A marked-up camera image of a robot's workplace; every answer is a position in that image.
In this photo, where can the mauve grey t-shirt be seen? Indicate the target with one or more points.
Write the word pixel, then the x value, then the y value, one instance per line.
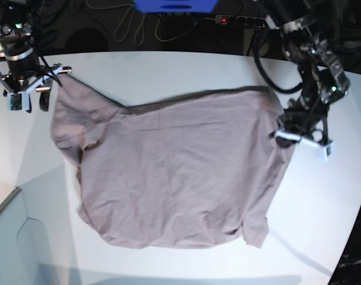
pixel 193 171

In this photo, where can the grey table side panel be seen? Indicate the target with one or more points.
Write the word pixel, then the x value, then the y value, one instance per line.
pixel 22 244

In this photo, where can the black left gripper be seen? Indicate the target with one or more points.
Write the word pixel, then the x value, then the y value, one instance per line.
pixel 306 115

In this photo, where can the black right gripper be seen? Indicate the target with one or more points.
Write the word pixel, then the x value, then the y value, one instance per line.
pixel 17 47

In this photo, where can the black power strip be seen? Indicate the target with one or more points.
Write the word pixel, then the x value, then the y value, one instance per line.
pixel 241 21

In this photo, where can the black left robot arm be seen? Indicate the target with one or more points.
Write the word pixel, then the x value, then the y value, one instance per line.
pixel 324 82

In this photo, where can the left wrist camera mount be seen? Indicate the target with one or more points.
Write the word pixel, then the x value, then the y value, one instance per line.
pixel 323 150

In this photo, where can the blue plastic box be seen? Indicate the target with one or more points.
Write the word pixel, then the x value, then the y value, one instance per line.
pixel 168 6

